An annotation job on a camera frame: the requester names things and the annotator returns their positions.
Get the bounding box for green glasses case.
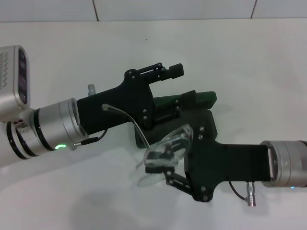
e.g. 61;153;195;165
134;90;219;150

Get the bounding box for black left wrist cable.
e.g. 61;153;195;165
71;129;108;151

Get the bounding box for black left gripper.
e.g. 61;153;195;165
76;62;196;135

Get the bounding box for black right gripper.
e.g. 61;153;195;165
144;108;273;204

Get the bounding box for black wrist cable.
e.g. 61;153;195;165
71;129;108;151
227;181;255;207

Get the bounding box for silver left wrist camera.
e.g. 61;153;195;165
0;45;32;122

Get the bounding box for clear white glasses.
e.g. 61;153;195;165
102;103;194;188

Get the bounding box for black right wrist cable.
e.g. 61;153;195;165
227;181;255;207

